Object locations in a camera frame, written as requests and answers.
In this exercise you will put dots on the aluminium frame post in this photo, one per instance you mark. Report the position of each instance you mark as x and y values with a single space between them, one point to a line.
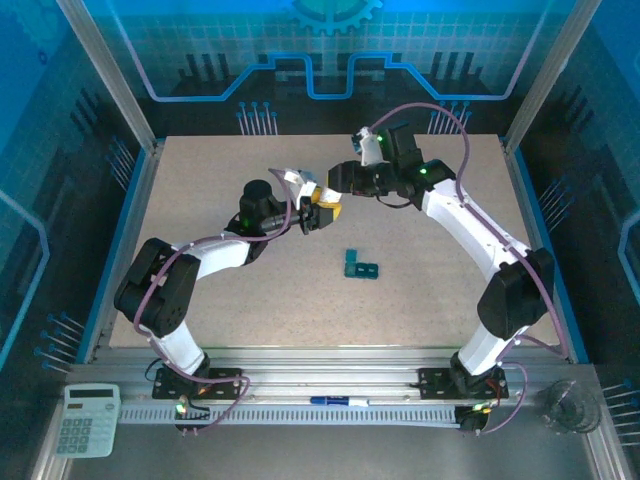
107 75
550 75

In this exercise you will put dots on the blue white marker pen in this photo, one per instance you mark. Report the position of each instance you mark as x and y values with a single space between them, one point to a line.
337 400

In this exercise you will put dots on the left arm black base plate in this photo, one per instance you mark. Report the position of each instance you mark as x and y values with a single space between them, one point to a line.
225 382

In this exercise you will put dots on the aluminium mounting rail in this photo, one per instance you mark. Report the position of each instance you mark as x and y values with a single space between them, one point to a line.
325 370

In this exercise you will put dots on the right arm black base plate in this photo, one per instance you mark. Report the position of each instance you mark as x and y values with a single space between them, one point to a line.
435 384

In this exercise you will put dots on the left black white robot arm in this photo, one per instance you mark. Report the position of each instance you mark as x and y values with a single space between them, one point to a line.
160 295

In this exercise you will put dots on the clear glass beaker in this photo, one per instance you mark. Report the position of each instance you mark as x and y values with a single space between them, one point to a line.
569 406

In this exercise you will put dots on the teal weekly pill organizer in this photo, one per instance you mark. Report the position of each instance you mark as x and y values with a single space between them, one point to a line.
361 267

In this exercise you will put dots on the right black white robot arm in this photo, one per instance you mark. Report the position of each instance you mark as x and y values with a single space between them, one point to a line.
465 225

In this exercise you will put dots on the white desk calculator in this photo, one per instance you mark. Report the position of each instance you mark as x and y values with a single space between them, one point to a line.
87 420

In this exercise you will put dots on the aluminium table side rail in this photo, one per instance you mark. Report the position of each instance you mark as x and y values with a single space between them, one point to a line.
127 235
537 220

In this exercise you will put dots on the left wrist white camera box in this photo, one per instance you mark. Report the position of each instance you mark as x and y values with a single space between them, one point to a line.
300 187

